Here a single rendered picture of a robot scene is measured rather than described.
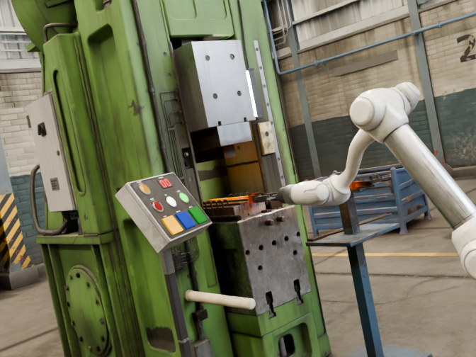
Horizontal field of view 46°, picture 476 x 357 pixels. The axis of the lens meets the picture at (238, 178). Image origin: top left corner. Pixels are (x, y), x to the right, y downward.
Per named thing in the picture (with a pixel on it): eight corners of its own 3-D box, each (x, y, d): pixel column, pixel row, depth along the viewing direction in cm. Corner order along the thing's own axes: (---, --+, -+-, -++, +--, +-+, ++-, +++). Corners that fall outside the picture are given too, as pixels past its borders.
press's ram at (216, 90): (268, 117, 282) (253, 39, 280) (208, 127, 258) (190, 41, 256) (218, 130, 315) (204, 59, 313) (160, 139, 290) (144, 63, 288)
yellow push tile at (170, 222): (184, 229, 215) (172, 214, 216) (174, 234, 208) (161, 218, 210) (181, 232, 216) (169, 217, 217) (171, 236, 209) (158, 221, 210)
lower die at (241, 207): (266, 211, 276) (263, 194, 276) (235, 220, 263) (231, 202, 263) (215, 214, 308) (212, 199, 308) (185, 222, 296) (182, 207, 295)
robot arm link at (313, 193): (290, 206, 243) (311, 206, 251) (316, 205, 231) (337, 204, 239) (288, 181, 244) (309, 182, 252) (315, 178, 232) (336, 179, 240)
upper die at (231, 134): (252, 140, 274) (248, 121, 274) (220, 146, 261) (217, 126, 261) (202, 150, 307) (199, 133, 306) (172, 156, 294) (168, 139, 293)
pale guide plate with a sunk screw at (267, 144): (276, 151, 300) (270, 120, 299) (264, 154, 295) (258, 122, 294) (273, 152, 302) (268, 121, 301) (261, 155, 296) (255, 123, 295)
